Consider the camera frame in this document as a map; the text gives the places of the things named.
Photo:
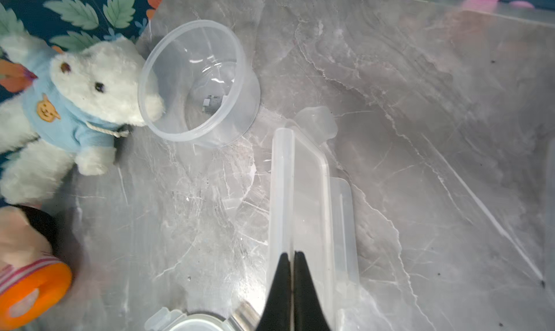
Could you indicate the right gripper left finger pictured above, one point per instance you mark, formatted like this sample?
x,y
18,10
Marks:
x,y
278,308

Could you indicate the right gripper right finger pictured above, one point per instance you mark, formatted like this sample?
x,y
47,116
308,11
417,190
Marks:
x,y
307,312

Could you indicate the rectangular clear box lid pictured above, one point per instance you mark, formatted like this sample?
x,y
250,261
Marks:
x,y
312,211

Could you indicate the round clear box lid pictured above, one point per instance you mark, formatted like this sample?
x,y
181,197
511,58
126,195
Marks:
x,y
176,320

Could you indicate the round clear lunch box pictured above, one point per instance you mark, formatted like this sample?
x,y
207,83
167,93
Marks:
x,y
197,86

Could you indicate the pink doll orange outfit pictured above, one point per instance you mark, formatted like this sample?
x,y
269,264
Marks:
x,y
33,279

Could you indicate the white teddy bear blue shirt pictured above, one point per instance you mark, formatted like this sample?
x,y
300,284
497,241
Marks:
x,y
71,115

